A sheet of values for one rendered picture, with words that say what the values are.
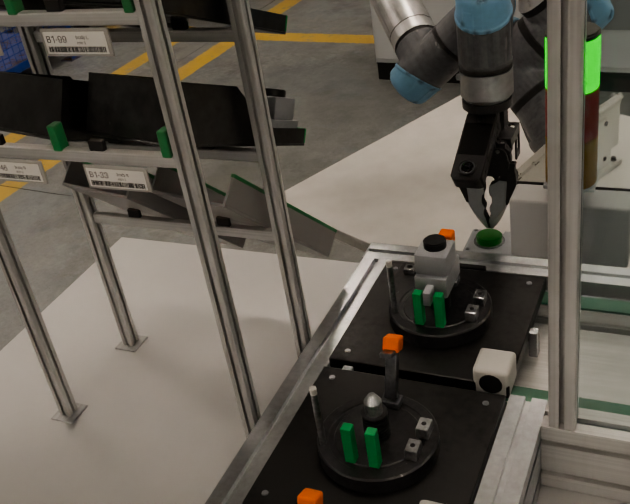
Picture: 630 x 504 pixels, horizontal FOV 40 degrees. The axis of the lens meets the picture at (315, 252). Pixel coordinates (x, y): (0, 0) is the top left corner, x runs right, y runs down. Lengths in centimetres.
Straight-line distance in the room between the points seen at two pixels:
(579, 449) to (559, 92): 44
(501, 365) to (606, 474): 17
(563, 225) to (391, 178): 94
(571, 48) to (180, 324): 89
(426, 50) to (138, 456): 73
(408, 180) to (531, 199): 89
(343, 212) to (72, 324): 56
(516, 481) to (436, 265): 30
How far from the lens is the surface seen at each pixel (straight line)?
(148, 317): 152
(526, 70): 168
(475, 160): 123
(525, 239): 94
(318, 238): 129
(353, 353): 116
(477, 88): 124
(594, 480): 111
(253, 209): 114
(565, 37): 81
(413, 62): 135
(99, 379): 141
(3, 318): 336
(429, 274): 113
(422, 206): 169
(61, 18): 96
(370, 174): 183
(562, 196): 88
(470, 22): 121
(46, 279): 350
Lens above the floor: 169
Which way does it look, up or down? 32 degrees down
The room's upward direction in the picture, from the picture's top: 10 degrees counter-clockwise
